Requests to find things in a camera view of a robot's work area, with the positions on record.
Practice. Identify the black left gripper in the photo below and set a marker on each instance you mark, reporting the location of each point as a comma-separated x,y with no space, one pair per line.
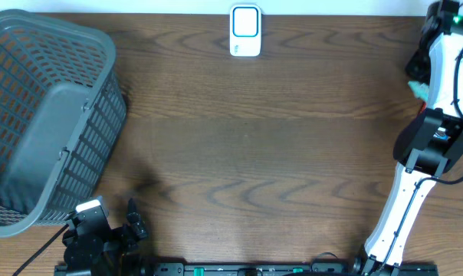
123,234

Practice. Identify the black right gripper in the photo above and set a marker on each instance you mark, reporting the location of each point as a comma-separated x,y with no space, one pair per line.
414,67

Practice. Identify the mint green wipes pack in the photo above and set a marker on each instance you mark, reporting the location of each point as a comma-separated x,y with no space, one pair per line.
419,90

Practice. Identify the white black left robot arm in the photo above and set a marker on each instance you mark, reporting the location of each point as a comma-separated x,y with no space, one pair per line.
94,248

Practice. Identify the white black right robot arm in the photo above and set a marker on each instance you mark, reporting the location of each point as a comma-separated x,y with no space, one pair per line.
428,147

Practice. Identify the grey plastic mesh basket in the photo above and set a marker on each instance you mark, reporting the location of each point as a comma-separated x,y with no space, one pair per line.
61,114

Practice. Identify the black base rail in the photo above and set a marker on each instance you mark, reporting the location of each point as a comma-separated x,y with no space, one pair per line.
179,269

